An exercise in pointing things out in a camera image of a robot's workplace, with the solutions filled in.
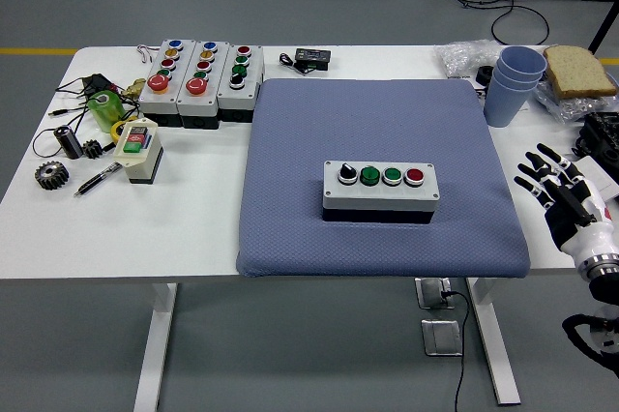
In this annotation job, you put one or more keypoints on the clear bubble wrap bag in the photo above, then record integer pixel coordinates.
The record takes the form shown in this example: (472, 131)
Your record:
(464, 56)

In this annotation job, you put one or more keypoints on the brass fitting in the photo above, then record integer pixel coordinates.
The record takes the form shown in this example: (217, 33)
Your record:
(133, 89)

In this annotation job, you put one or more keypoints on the black and silver pen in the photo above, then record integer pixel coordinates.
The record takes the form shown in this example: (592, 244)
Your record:
(94, 182)

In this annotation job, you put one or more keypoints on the grey four-button control box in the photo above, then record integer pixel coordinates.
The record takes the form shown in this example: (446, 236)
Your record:
(237, 98)
(377, 197)

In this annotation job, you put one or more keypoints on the black round part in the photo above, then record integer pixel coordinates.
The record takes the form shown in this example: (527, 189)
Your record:
(483, 76)

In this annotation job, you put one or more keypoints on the blue-grey quilted mat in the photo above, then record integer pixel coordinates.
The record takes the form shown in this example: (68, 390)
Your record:
(314, 131)

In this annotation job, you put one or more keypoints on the green translucent cylinder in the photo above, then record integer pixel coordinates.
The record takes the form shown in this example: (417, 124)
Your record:
(106, 112)

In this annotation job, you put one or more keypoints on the metal floor outlet plate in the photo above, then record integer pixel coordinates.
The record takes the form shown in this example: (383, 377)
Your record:
(430, 293)
(441, 337)

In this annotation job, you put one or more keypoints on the black digital meter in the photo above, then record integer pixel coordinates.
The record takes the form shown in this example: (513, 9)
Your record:
(313, 56)

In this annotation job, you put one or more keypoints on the bread slice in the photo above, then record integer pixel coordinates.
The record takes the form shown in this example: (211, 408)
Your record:
(578, 71)

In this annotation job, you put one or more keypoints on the grey five-button control box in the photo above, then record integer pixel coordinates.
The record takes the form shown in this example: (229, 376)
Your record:
(167, 103)
(205, 103)

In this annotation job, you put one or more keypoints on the black small adapter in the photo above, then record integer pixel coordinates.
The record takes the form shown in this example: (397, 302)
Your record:
(97, 83)

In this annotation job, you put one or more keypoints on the clear plastic bag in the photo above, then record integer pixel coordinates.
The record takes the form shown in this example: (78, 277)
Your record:
(575, 105)

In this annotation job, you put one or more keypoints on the black machine part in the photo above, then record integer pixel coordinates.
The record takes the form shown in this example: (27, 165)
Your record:
(602, 138)

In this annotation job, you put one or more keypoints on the yellow tape roll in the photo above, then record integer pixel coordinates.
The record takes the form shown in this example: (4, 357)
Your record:
(116, 131)

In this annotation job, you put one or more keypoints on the white card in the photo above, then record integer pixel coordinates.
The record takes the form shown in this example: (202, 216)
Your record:
(602, 175)

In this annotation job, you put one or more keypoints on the cream push-button switch box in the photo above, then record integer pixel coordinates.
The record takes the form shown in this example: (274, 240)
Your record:
(140, 165)

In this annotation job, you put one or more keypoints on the white table leg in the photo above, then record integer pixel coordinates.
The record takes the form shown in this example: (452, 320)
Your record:
(155, 344)
(488, 330)

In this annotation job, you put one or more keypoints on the black cylindrical capacitor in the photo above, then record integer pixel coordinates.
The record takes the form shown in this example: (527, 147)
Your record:
(68, 142)

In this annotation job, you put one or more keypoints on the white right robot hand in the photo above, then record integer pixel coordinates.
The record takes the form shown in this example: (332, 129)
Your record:
(566, 218)

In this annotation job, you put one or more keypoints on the small black gear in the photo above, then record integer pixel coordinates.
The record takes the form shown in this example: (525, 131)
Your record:
(92, 149)

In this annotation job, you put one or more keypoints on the large steel gear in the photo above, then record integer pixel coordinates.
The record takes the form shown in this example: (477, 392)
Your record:
(50, 176)

